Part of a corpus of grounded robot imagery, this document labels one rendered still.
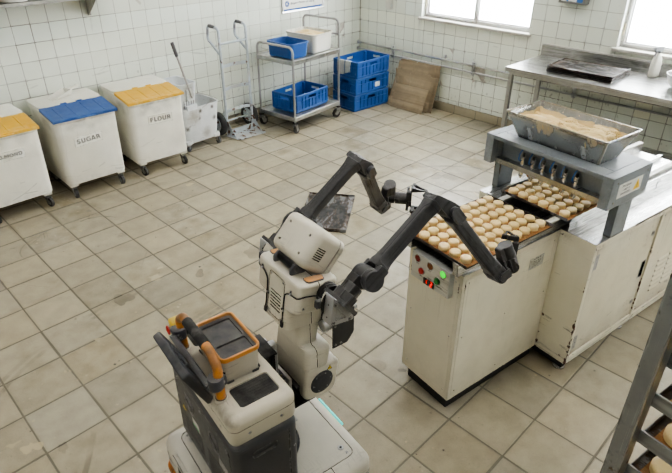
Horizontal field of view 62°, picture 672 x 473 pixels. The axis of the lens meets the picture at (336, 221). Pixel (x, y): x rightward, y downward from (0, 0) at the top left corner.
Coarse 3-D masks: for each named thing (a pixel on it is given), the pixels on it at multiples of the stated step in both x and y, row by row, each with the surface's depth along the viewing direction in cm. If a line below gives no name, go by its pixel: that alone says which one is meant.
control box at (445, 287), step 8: (416, 248) 259; (424, 256) 253; (416, 264) 259; (424, 264) 254; (432, 264) 250; (440, 264) 248; (416, 272) 261; (424, 272) 256; (432, 272) 251; (448, 272) 243; (424, 280) 257; (432, 280) 253; (440, 280) 248; (448, 280) 244; (432, 288) 254; (440, 288) 250; (448, 288) 246; (448, 296) 248
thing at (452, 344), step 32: (544, 256) 276; (416, 288) 270; (480, 288) 252; (512, 288) 270; (544, 288) 290; (416, 320) 278; (448, 320) 257; (480, 320) 264; (512, 320) 283; (416, 352) 286; (448, 352) 264; (480, 352) 277; (512, 352) 298; (448, 384) 272
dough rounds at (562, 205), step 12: (516, 192) 293; (528, 192) 292; (540, 192) 295; (552, 192) 293; (564, 192) 291; (540, 204) 280; (552, 204) 283; (564, 204) 279; (576, 204) 279; (588, 204) 280; (564, 216) 271
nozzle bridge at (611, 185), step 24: (504, 144) 299; (528, 144) 280; (504, 168) 311; (528, 168) 287; (552, 168) 279; (576, 168) 258; (600, 168) 255; (624, 168) 255; (648, 168) 260; (576, 192) 266; (600, 192) 252; (624, 192) 255; (624, 216) 266
